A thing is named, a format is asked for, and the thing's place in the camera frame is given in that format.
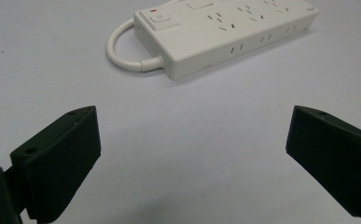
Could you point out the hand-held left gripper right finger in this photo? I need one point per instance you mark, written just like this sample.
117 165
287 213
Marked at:
333 161

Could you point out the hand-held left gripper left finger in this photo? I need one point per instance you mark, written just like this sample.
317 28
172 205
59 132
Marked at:
60 161

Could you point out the white power strip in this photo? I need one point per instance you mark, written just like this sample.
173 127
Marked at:
218 34

